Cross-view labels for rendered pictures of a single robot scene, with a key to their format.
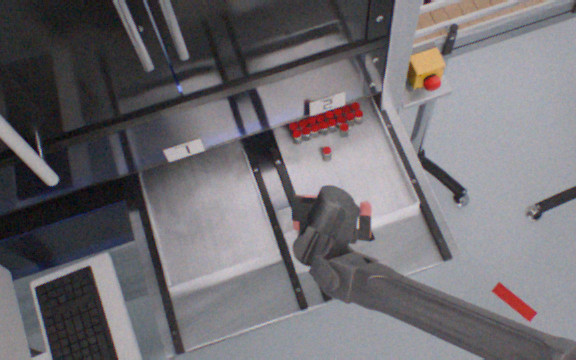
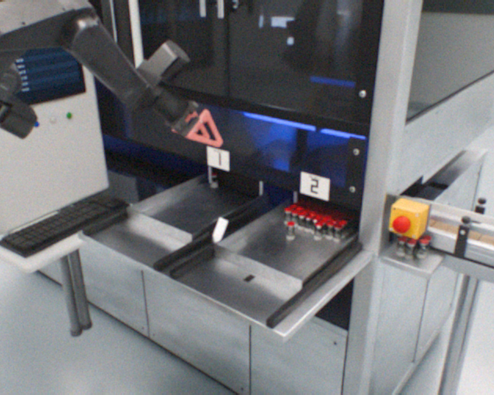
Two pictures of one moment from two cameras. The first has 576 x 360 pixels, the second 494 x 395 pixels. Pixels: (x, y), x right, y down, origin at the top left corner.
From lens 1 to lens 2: 1.24 m
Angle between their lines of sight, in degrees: 51
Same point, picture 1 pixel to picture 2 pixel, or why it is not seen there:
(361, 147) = (318, 248)
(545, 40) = not seen: outside the picture
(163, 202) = (188, 196)
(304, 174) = (266, 233)
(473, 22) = not seen: outside the picture
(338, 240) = (147, 65)
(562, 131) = not seen: outside the picture
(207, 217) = (193, 211)
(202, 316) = (118, 233)
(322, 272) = not seen: hidden behind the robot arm
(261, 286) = (160, 247)
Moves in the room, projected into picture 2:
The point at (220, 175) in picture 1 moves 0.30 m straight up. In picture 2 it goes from (228, 206) to (226, 110)
